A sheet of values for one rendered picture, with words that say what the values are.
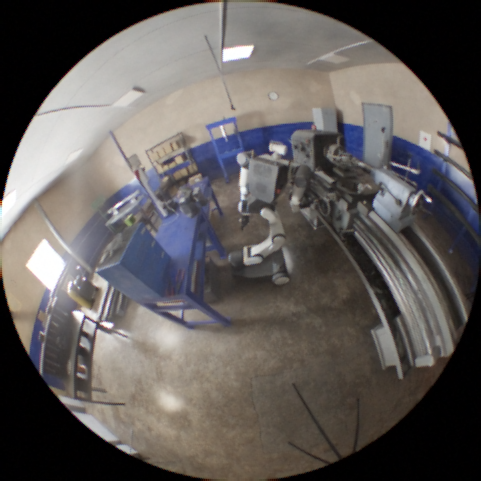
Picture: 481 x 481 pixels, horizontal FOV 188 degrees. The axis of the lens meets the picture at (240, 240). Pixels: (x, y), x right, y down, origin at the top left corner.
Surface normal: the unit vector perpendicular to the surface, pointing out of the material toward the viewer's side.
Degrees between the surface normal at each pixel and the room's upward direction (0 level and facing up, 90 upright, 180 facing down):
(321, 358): 0
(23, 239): 90
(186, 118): 90
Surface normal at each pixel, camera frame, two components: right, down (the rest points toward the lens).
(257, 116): 0.11, 0.68
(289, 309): -0.26, -0.68
